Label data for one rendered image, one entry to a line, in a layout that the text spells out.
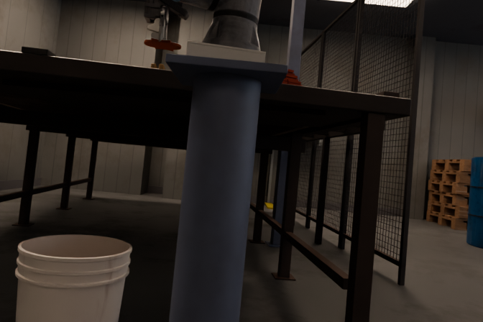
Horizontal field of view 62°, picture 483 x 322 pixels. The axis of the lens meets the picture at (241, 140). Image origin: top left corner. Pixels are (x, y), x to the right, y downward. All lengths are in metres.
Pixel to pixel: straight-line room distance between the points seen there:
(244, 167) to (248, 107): 0.14
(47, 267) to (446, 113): 7.08
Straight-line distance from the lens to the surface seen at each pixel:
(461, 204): 6.52
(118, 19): 6.91
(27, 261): 1.20
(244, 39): 0.99
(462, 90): 7.86
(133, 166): 6.47
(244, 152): 0.95
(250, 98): 0.96
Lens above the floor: 0.65
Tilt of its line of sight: 3 degrees up
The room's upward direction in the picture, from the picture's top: 5 degrees clockwise
